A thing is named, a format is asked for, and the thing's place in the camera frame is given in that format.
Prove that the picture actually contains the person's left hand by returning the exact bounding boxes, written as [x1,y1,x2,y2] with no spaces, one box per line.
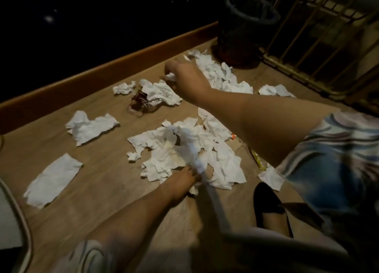
[161,166,214,205]

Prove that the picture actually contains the person's right hand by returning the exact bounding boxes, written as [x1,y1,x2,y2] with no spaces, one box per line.
[164,60,211,104]

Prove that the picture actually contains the white tissue wad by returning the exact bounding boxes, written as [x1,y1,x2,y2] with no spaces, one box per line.
[170,126,209,175]

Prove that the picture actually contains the person's left forearm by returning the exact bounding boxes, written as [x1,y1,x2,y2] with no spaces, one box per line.
[89,182,185,270]

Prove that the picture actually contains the person's right forearm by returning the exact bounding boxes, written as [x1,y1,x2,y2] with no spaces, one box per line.
[192,86,341,168]

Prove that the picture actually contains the pile of white crumpled tissues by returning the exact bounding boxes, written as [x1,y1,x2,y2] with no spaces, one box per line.
[127,108,247,196]

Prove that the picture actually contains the brown clear plastic wrapper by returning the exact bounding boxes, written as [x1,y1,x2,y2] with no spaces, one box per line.
[129,90,154,114]

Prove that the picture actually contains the heap of white torn tissues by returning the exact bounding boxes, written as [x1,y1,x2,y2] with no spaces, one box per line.
[184,49,254,94]

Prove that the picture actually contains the small crumpled white tissue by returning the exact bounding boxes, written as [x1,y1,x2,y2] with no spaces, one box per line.
[113,81,136,96]

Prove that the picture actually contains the clear wrapper with orange tip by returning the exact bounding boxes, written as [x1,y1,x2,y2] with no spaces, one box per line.
[230,134,248,149]

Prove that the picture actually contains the yellow snack wrapper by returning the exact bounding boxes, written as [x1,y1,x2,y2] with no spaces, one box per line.
[250,149,268,172]

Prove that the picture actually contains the wooden skirting board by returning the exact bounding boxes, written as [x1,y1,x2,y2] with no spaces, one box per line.
[0,21,219,135]

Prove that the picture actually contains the black flat shoe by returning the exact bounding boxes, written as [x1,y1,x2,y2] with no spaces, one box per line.
[253,182,294,238]

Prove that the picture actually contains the black mesh waste bin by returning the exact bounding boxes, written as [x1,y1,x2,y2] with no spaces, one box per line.
[218,0,281,67]

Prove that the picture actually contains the person's leg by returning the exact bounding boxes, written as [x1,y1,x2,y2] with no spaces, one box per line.
[261,202,350,261]

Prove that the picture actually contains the large crumpled white tissue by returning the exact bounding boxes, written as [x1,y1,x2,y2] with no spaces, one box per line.
[65,110,120,147]

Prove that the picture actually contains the blue patterned shirt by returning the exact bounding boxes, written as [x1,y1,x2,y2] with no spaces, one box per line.
[50,110,379,273]

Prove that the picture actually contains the flat white tissue sheet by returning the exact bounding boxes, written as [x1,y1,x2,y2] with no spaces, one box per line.
[24,153,83,209]

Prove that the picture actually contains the gold metal rack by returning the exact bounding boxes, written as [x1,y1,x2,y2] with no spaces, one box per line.
[261,0,379,116]

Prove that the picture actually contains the white rounded appliance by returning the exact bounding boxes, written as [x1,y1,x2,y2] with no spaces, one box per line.
[0,177,34,273]

